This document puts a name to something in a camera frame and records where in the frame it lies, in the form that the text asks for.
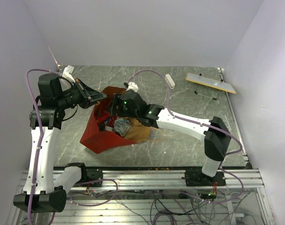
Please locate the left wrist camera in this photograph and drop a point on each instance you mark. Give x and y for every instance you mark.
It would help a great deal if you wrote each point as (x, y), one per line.
(67, 73)

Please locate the aluminium rail frame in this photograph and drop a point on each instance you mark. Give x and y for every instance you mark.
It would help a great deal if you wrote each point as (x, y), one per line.
(165, 196)

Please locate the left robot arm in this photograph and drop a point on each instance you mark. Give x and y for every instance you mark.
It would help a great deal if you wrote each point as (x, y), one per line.
(41, 192)

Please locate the red paper bag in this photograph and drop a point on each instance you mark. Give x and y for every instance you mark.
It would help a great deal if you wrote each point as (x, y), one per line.
(98, 141)

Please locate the white rectangular device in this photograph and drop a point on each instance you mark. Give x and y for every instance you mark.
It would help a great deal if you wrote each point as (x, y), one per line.
(170, 81)

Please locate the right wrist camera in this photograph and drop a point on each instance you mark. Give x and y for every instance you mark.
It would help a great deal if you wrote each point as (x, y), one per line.
(131, 86)

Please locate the yellow-edged tablet on stand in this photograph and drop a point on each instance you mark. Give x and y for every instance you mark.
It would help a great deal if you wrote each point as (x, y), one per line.
(208, 82)

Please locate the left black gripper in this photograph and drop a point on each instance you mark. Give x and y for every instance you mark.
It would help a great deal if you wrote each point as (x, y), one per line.
(88, 94)

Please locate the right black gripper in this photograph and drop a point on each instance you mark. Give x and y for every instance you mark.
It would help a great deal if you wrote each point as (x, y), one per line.
(116, 101)

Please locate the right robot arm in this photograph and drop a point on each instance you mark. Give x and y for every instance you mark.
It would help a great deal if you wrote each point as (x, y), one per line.
(213, 132)

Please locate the red snack bag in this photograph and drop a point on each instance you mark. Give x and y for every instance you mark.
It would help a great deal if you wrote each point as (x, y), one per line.
(105, 120)

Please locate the silver foil snack packet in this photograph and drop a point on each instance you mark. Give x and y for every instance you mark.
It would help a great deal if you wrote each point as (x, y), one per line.
(121, 126)

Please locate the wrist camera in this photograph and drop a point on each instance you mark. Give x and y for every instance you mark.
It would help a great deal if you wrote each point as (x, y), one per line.
(131, 86)
(67, 73)

